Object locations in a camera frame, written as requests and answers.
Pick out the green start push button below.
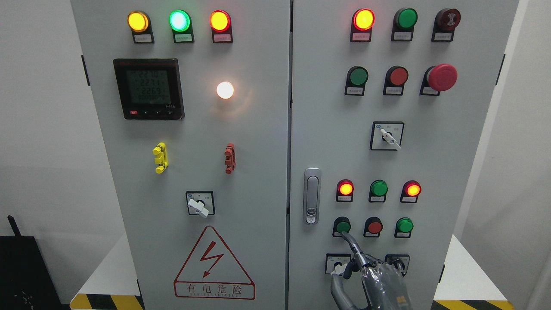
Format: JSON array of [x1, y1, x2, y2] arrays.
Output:
[[332, 217, 352, 237]]

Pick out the green push button upper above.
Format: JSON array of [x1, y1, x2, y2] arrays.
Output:
[[345, 65, 369, 96]]

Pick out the red stop push button lower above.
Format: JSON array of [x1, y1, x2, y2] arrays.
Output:
[[363, 217, 384, 238]]

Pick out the red push button upper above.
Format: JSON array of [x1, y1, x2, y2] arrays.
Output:
[[383, 65, 409, 96]]

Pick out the green push button lower right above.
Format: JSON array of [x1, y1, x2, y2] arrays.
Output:
[[394, 217, 414, 238]]

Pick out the red test terminal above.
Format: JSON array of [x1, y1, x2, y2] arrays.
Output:
[[224, 143, 236, 175]]

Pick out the red indicator lower left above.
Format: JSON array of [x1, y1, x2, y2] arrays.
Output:
[[336, 179, 354, 202]]

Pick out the white glowing indicator light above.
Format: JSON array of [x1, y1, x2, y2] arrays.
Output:
[[216, 82, 235, 99]]

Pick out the grey left cabinet door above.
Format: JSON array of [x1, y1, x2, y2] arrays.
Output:
[[71, 0, 291, 310]]

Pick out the grey cabinet door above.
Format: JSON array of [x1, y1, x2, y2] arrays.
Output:
[[288, 0, 518, 310], [71, 0, 291, 310]]

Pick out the green indicator lower middle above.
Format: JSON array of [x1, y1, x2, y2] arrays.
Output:
[[368, 179, 388, 203]]

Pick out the yellow test terminal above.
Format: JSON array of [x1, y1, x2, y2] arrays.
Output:
[[153, 142, 169, 174]]

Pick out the grey right cabinet door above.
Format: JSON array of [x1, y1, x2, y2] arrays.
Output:
[[288, 0, 518, 310]]

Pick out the red triangle warning sticker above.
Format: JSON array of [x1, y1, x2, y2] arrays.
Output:
[[173, 226, 256, 300]]

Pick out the red indicator lower right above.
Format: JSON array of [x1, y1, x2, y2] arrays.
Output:
[[400, 180, 422, 203]]

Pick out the black digital power meter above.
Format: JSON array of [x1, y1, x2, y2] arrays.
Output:
[[113, 58, 185, 120]]

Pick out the orange-red indicator light left door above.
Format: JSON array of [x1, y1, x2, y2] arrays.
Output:
[[209, 9, 233, 43]]

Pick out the red lit indicator top right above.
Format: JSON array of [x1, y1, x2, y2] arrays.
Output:
[[350, 8, 375, 42]]

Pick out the lit green indicator light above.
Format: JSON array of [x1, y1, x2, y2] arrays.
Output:
[[169, 9, 195, 43]]

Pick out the red mushroom emergency stop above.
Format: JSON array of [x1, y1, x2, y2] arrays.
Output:
[[419, 63, 458, 96]]

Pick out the green indicator top right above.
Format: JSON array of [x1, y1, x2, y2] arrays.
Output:
[[391, 8, 418, 42]]

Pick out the yellow indicator light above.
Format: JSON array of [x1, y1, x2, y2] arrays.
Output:
[[127, 10, 154, 44]]

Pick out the white platform with hazard stripes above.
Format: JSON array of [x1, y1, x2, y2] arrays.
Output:
[[70, 236, 514, 310]]

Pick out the dark red buzzer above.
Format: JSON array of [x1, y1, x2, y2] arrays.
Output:
[[431, 8, 461, 42]]

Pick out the black box with antenna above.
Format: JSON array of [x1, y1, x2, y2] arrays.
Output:
[[0, 215, 62, 310]]

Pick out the silver door lock handle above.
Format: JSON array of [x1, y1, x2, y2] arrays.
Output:
[[303, 167, 322, 224]]

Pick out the left door selector switch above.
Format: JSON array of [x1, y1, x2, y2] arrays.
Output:
[[185, 190, 215, 218]]

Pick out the upper right selector switch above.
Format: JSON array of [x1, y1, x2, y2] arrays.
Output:
[[370, 121, 405, 151]]

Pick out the white lower selector switch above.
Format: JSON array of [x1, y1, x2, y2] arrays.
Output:
[[325, 253, 352, 276]]

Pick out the black knob selector switch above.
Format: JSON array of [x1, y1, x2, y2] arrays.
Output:
[[384, 254, 411, 276]]

